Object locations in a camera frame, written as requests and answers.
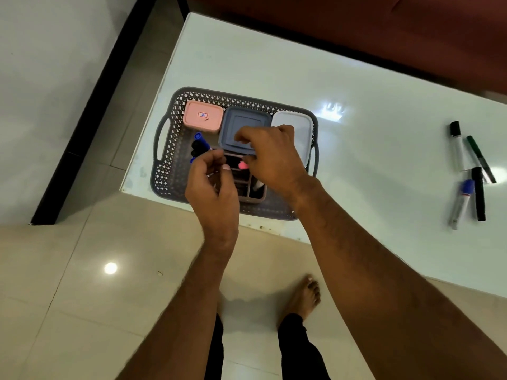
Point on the person's left hand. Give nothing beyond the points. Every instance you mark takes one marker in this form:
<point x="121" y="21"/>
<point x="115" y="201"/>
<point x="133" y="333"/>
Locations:
<point x="214" y="205"/>

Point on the person's right hand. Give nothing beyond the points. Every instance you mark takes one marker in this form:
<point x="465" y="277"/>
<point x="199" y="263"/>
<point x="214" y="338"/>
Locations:
<point x="277" y="162"/>

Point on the person's right thumb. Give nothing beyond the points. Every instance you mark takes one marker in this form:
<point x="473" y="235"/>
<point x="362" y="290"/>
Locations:
<point x="250" y="159"/>

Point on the person's left thumb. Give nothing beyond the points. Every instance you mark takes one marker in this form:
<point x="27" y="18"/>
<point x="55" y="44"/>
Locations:
<point x="227" y="178"/>

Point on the pink capped marker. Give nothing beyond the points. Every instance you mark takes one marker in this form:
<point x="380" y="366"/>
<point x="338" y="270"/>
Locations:
<point x="242" y="166"/>

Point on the person's right forearm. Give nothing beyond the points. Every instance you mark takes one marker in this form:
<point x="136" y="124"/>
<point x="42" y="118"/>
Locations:
<point x="388" y="300"/>

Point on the person's left forearm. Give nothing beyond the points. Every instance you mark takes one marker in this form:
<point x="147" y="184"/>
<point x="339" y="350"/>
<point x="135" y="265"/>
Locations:
<point x="186" y="312"/>

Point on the brown compartment organizer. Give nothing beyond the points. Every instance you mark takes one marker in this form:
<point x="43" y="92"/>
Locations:
<point x="247" y="191"/>

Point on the blue-grey lidded container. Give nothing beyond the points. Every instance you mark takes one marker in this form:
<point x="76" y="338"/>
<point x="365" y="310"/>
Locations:
<point x="233" y="126"/>

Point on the grey perforated plastic basket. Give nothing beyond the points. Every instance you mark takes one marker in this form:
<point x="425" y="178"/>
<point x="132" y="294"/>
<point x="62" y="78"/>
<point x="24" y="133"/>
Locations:
<point x="174" y="170"/>

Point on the white lidded container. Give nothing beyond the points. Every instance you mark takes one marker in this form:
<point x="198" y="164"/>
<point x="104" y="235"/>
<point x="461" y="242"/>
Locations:
<point x="302" y="134"/>

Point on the pink lidded container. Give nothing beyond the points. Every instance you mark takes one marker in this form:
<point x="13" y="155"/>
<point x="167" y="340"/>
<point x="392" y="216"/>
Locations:
<point x="202" y="115"/>

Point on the person's right foot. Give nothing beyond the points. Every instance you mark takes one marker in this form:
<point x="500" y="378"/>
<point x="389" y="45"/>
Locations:
<point x="303" y="296"/>

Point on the black skirting strip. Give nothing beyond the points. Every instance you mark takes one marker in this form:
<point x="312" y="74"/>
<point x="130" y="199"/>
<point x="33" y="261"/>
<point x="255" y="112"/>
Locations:
<point x="91" y="114"/>

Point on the red-brown sofa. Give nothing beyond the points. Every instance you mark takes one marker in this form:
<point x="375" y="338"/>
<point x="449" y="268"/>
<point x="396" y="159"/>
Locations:
<point x="356" y="23"/>

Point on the black trousers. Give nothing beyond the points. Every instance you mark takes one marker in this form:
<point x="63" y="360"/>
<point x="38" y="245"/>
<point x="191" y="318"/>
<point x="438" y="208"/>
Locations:
<point x="301" y="352"/>

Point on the black capped white marker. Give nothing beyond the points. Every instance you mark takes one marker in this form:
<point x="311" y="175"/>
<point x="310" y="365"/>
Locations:
<point x="457" y="148"/>

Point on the blue capped grey marker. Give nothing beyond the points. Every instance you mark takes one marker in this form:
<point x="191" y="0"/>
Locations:
<point x="461" y="203"/>

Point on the green marker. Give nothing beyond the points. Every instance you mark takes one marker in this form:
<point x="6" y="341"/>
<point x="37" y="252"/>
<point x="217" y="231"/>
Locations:
<point x="481" y="158"/>

